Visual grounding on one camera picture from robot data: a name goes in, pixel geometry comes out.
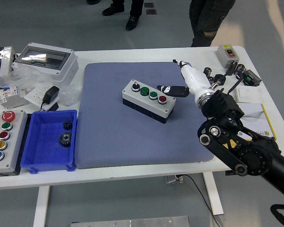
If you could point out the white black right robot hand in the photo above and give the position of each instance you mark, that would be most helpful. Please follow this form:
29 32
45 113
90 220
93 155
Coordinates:
196 80

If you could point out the grey four-button control box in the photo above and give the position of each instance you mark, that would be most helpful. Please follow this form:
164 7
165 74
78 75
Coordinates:
132 99

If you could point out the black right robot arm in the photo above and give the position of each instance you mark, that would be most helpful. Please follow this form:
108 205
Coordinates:
255 156

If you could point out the grey five-button control box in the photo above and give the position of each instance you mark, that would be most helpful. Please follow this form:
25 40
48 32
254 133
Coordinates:
14 142

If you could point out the black cylindrical capacitor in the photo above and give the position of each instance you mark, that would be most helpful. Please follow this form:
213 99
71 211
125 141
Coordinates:
231 67
207 71
211 79
240 68

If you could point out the black hex nut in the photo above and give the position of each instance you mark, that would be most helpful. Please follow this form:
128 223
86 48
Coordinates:
218 77

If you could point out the black module with green terminal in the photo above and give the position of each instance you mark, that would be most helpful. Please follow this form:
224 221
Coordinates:
252 79

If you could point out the person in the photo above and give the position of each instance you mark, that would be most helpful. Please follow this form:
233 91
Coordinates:
132 22
93 2
210 19

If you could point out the yellow white cardboard box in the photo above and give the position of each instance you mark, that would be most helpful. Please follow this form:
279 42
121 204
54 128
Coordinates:
255 111

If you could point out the dark square floor plate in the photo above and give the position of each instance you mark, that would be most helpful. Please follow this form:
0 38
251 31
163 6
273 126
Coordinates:
151 11
149 5

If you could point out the black table control panel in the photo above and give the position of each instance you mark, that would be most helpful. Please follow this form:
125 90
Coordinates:
228 173

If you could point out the grey-blue table mat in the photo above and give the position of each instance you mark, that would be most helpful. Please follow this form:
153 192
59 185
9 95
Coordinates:
108 132

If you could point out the white table leg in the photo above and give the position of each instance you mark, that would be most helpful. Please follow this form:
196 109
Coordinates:
41 205
213 194

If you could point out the small clear plastic bag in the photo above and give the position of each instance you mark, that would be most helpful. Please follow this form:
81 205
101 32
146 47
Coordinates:
71 94

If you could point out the small black bevel gear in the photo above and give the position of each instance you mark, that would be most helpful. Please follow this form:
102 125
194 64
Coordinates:
67 125

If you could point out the large black bevel gear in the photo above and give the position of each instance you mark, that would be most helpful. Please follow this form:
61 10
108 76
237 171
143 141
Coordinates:
65 140

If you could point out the black power adapter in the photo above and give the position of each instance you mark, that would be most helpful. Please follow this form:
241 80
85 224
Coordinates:
50 94

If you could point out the blue plastic bin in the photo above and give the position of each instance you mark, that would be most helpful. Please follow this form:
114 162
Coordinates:
42 142

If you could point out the large clear plastic bag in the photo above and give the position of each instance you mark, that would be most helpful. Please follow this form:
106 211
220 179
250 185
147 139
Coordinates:
28 80

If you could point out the white circuit breaker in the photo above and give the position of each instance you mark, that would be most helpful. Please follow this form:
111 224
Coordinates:
9 92

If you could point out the white black wrapped device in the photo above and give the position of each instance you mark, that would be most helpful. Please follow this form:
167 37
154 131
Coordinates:
4 61

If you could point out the grey red-black switch box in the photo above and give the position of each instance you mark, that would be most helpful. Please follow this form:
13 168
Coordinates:
223 58

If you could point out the white wall switch panel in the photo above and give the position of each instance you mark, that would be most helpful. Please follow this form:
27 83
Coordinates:
249 94

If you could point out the grey under-table bracket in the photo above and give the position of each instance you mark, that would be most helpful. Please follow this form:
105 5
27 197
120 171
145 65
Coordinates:
171 179

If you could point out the grey enclosure with clear lid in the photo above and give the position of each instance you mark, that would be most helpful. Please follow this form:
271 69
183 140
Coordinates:
61 71

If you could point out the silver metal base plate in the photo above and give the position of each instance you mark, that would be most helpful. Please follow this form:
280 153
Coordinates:
132 222

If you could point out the white wall socket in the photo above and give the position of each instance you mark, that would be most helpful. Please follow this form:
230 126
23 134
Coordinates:
34 95

